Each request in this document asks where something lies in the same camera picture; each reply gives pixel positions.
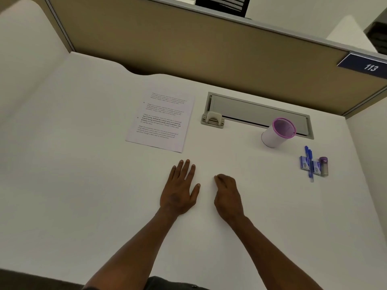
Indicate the clear bottle with purple cap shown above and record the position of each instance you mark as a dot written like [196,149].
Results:
[324,167]

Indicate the person's right hand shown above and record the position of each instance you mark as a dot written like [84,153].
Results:
[229,197]

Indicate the beige desk partition panel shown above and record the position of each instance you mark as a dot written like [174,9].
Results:
[211,54]

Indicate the small blue and white box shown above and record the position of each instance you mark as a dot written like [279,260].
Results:
[316,167]

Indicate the white curved side divider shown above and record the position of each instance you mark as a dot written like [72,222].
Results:
[27,51]

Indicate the white cup with pink rim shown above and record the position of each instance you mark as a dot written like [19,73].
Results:
[276,134]

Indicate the person's dark clothing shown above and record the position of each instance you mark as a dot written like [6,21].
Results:
[175,283]

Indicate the person's left hand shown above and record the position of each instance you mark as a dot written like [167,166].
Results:
[178,196]

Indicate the person's right forearm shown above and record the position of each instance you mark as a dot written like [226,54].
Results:
[272,256]

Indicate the person's left thumb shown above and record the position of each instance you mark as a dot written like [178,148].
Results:
[196,190]

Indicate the printed white paper sheet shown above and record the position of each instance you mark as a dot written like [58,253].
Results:
[161,122]

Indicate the person's left middle finger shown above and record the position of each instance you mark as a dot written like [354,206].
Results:
[185,169]

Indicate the person's right fingers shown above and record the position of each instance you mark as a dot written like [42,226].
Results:
[223,179]

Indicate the person's left little finger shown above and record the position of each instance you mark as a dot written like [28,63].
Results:
[172,174]

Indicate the large blue and white box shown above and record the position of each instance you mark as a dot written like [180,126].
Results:
[304,163]

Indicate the person's left forearm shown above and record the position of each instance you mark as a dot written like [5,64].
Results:
[133,253]

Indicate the black striped object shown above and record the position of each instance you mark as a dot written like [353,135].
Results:
[223,5]

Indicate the dark blue number sign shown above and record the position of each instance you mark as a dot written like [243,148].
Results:
[364,65]

